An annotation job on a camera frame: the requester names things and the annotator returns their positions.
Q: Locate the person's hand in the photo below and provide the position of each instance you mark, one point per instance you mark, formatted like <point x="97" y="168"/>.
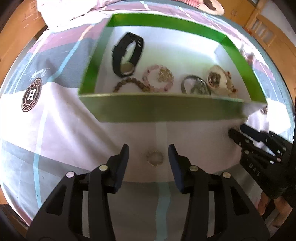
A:
<point x="267" y="204"/>

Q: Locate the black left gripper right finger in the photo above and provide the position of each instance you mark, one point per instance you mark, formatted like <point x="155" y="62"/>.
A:
<point x="218" y="207"/>

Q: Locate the green cardboard box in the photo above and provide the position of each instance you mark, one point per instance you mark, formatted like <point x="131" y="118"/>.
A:
<point x="151" y="68"/>

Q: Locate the plaid duvet cover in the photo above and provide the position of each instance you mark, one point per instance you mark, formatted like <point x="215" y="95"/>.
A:
<point x="47" y="131"/>

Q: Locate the small gold chain jewelry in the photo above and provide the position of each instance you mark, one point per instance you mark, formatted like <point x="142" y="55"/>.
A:
<point x="165" y="75"/>

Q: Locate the pink pillow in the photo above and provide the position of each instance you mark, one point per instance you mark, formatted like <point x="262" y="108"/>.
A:
<point x="58" y="12"/>

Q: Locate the striped plush toy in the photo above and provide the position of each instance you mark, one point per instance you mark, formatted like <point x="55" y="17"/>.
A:
<point x="208" y="6"/>

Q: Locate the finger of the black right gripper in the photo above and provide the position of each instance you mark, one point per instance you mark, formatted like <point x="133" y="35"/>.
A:
<point x="250" y="150"/>
<point x="273" y="141"/>

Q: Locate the black wrist watch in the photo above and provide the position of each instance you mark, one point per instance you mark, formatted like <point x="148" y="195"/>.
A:
<point x="126" y="54"/>

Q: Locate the wooden bed footboard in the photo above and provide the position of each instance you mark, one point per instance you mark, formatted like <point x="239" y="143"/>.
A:
<point x="277" y="45"/>

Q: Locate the thin metal bangle with charm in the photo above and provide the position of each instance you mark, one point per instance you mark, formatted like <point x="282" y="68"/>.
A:
<point x="199" y="86"/>

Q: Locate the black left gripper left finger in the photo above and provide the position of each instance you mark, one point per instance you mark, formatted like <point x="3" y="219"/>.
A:
<point x="60" y="217"/>

